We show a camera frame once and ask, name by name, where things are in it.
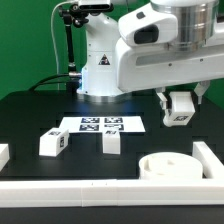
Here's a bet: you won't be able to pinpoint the white front fence bar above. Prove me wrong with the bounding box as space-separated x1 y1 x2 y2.
0 179 224 208

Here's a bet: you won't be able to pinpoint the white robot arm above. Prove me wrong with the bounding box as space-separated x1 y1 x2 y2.
78 0 224 101

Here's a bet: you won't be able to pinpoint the white cable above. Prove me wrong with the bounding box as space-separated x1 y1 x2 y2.
50 0 80 91

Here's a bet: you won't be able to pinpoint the white marker sheet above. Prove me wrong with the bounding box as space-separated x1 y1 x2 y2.
59 116 145 133

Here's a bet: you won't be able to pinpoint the white left fence bar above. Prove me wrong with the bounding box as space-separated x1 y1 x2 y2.
0 144 10 171

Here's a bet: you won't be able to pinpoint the white round stool seat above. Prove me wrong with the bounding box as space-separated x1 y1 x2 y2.
139 152 203 180

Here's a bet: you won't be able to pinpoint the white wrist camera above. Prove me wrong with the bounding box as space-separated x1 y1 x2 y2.
118 3 178 47

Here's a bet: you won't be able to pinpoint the black cables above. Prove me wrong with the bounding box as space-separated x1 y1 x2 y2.
27 73 82 92

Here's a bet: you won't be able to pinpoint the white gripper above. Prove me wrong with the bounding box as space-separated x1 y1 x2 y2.
115 39 224 113

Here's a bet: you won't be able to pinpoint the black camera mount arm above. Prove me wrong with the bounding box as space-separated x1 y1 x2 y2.
59 5 88 93

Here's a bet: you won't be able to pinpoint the white camera on mount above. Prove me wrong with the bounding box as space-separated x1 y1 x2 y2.
78 0 113 12

